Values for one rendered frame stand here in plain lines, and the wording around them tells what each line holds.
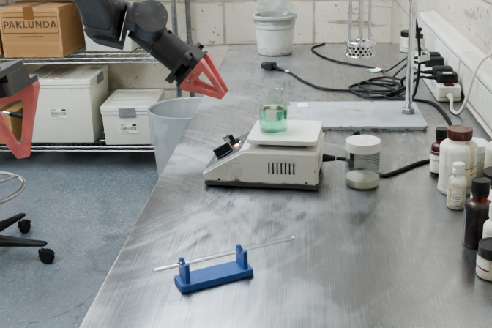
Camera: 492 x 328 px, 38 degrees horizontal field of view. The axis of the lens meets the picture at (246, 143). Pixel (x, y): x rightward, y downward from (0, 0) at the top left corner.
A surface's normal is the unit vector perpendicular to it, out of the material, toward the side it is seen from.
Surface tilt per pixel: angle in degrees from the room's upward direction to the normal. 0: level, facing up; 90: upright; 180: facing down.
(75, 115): 93
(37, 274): 0
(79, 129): 93
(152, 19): 65
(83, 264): 0
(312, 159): 90
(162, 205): 0
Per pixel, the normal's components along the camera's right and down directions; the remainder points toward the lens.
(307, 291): -0.03, -0.95
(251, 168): -0.18, 0.32
